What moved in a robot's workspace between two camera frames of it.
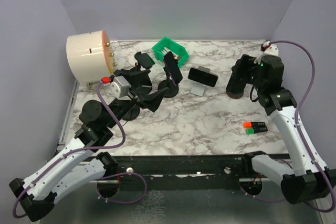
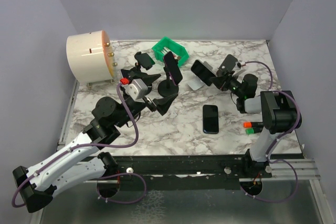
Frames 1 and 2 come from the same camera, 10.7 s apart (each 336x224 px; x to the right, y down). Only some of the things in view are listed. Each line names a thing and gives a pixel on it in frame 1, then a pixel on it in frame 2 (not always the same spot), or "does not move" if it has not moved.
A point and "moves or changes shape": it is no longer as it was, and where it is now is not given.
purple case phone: [173, 67] does not move
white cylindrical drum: [90, 56] does not move
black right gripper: [253, 60] to [222, 82]
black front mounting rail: [176, 172] does not move
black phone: [241, 74] moves or changes shape
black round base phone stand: [173, 88] does not move
